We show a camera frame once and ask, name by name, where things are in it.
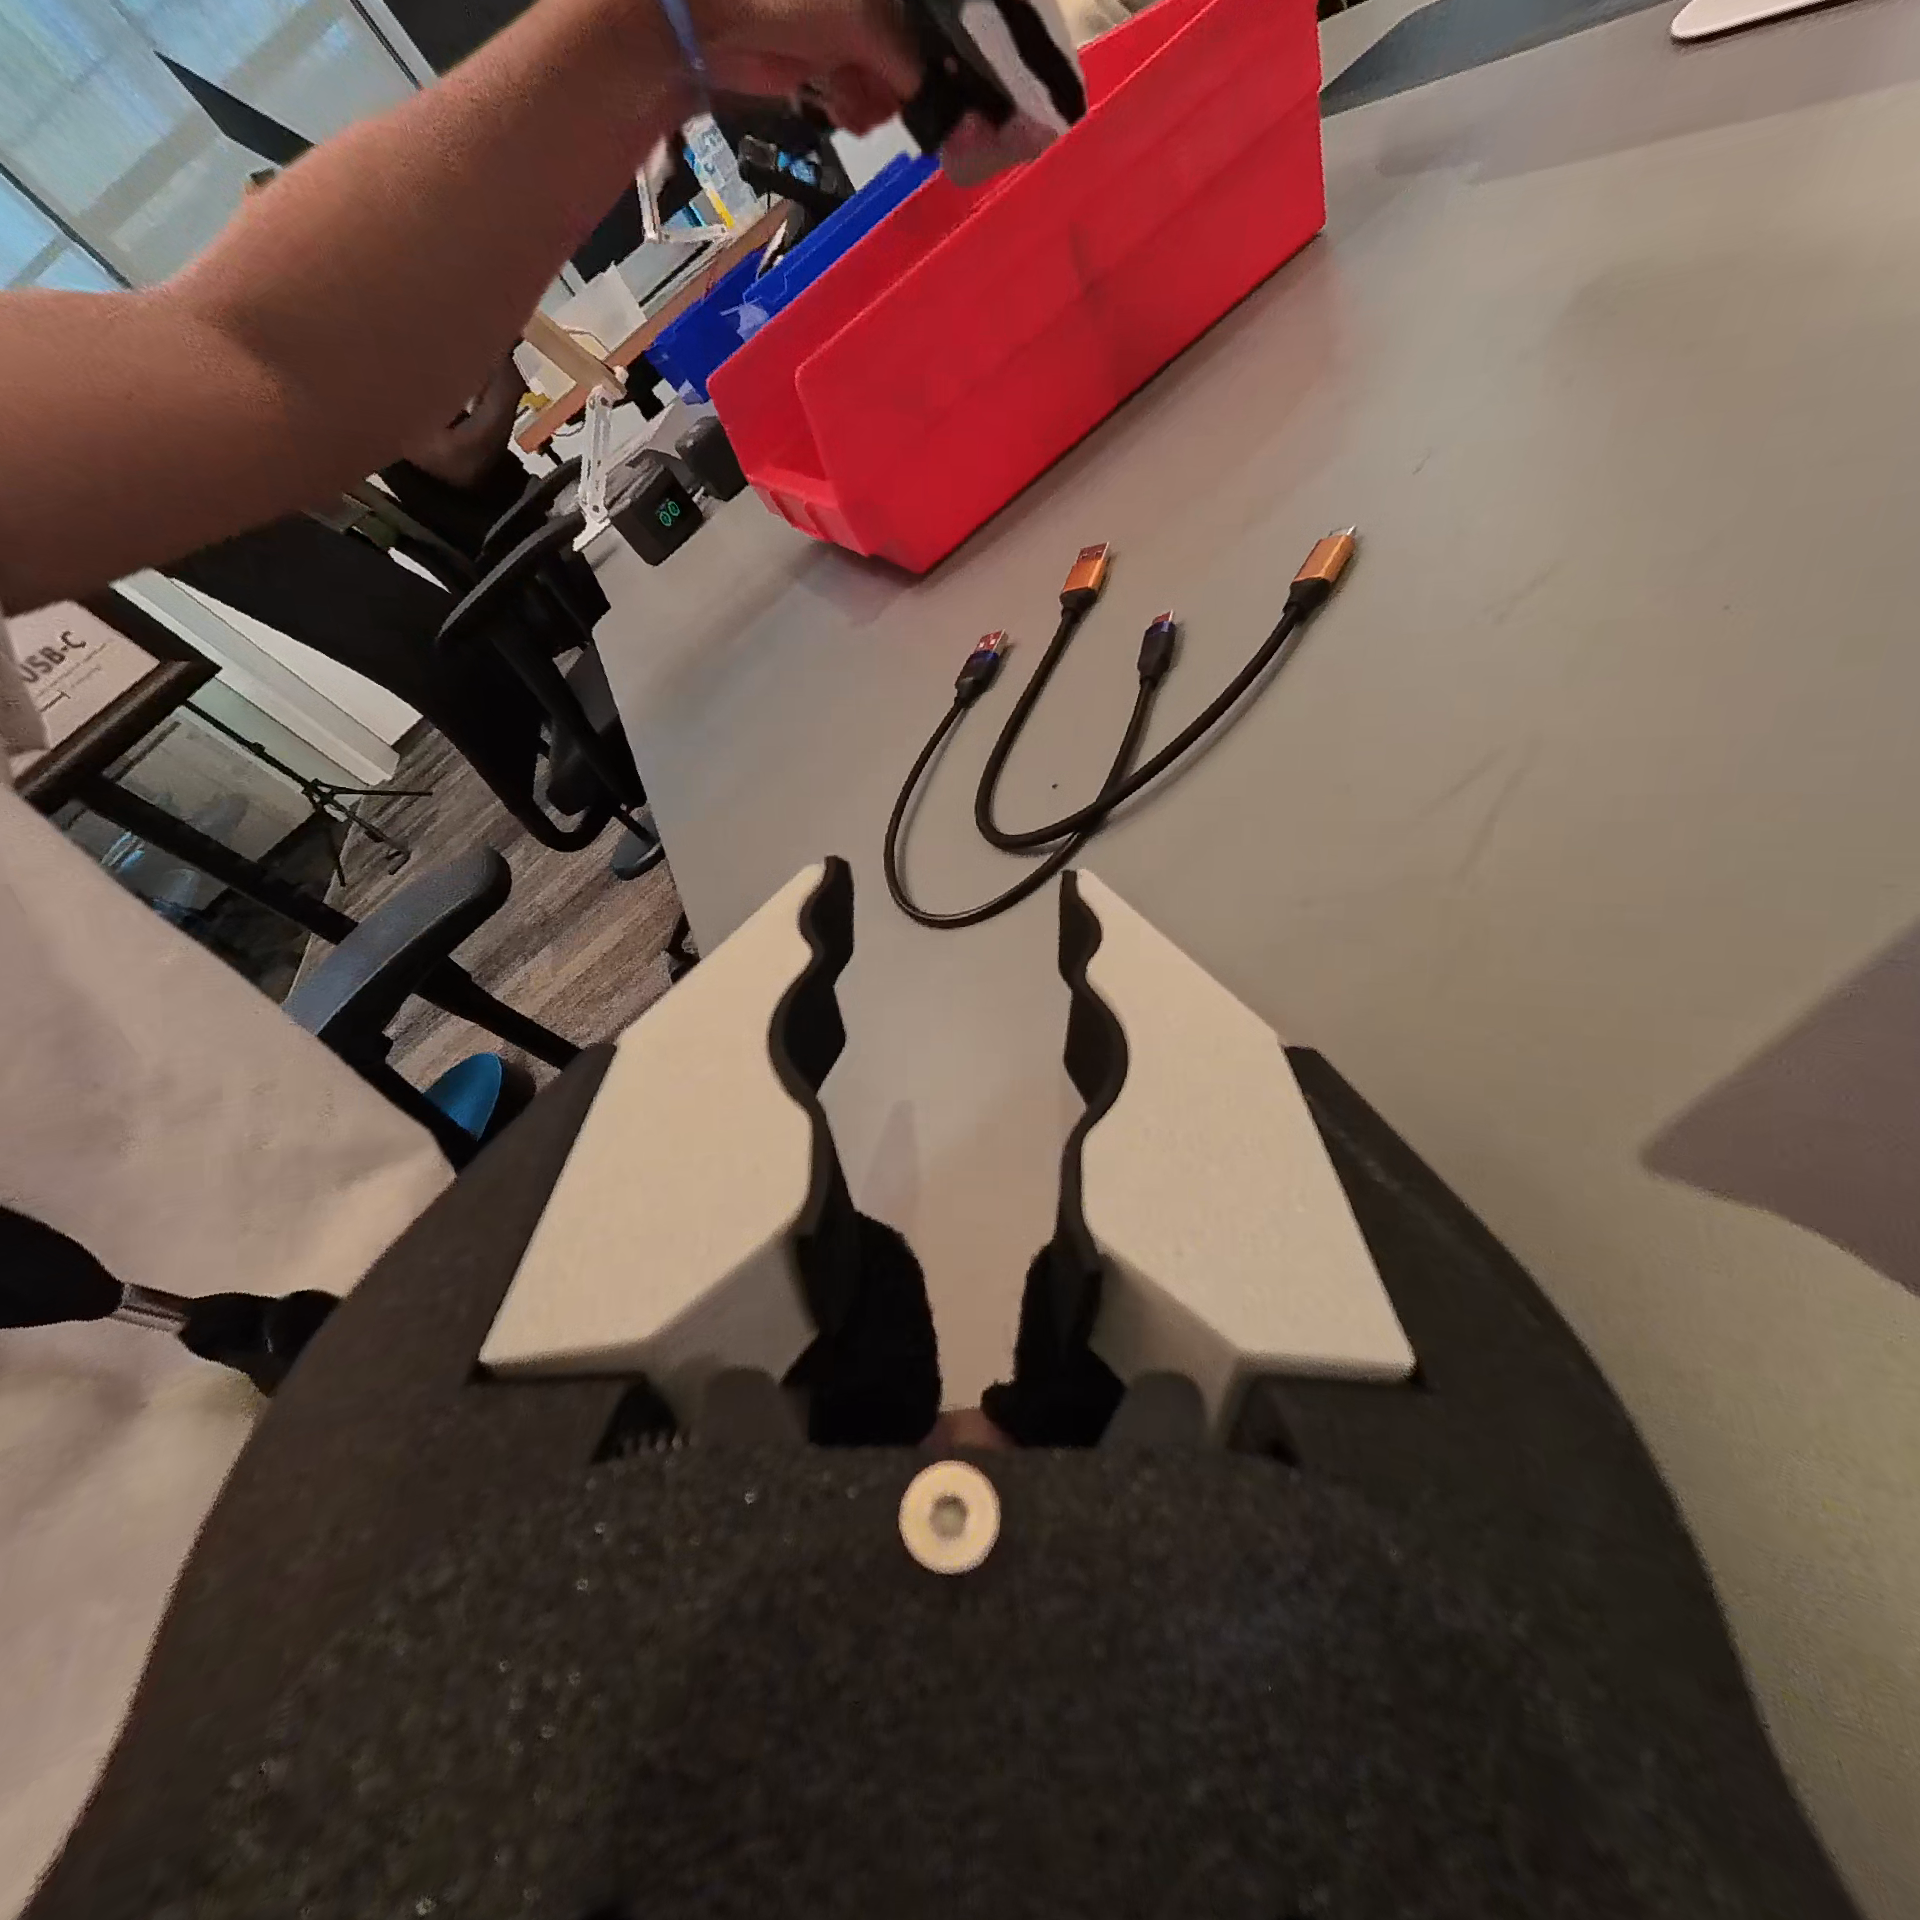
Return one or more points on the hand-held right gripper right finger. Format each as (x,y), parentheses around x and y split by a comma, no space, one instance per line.
(1231,1201)

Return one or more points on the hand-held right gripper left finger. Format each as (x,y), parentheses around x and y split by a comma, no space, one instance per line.
(661,1184)

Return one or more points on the red plastic bin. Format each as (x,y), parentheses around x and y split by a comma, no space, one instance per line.
(1051,331)

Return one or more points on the blue plastic bin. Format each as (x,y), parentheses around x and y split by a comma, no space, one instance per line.
(721,323)

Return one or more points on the person's left forearm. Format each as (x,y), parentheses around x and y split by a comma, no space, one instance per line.
(300,344)

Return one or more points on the grey desk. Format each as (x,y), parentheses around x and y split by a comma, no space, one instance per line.
(1501,601)

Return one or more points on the person's left hand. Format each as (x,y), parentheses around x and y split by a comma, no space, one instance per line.
(810,53)

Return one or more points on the white t-shirt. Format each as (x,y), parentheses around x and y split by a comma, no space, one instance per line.
(181,1081)

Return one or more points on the black device with green lights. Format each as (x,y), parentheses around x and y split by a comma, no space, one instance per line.
(661,519)

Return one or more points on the white framed sign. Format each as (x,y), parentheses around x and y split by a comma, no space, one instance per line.
(74,675)

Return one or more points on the white stand base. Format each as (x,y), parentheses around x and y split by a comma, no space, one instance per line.
(1741,14)

